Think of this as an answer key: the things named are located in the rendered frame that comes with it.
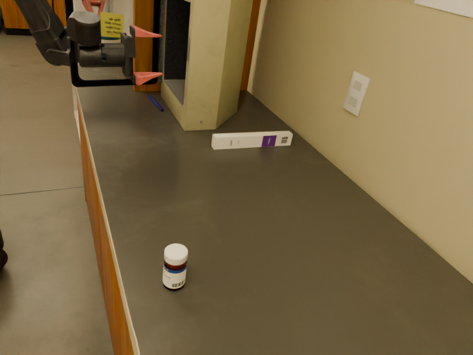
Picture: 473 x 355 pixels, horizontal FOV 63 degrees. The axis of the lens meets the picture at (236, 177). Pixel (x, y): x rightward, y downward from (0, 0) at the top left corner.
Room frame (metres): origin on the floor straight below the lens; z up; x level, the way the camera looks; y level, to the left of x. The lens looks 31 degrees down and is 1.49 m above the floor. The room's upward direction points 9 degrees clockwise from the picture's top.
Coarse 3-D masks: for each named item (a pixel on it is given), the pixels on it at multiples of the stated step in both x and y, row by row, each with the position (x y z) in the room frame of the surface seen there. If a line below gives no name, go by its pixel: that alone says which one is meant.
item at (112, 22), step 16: (64, 0) 1.25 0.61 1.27; (80, 0) 1.27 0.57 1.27; (96, 0) 1.30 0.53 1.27; (112, 0) 1.33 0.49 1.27; (128, 0) 1.35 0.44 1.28; (144, 0) 1.38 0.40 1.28; (112, 16) 1.32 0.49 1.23; (128, 16) 1.35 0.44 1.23; (144, 16) 1.38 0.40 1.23; (112, 32) 1.32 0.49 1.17; (128, 32) 1.35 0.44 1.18; (144, 48) 1.39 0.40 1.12; (144, 64) 1.39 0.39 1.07
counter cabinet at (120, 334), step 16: (80, 128) 1.81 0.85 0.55; (96, 192) 1.16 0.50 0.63; (96, 208) 1.20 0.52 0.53; (96, 224) 1.24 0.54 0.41; (96, 240) 1.29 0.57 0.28; (96, 256) 1.34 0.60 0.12; (112, 256) 0.82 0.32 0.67; (112, 272) 0.83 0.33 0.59; (112, 288) 0.85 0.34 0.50; (112, 304) 0.86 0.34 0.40; (112, 320) 0.88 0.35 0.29; (112, 336) 0.90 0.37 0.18; (128, 336) 0.59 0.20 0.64; (128, 352) 0.59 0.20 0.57
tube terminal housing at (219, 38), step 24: (192, 0) 1.16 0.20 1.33; (216, 0) 1.18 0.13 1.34; (240, 0) 1.28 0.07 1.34; (192, 24) 1.15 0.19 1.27; (216, 24) 1.19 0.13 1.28; (240, 24) 1.30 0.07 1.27; (192, 48) 1.15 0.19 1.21; (216, 48) 1.19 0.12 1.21; (240, 48) 1.33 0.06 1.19; (192, 72) 1.16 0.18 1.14; (216, 72) 1.19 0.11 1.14; (240, 72) 1.37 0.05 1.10; (168, 96) 1.33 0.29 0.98; (192, 96) 1.16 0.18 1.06; (216, 96) 1.20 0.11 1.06; (192, 120) 1.16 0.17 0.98; (216, 120) 1.20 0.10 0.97
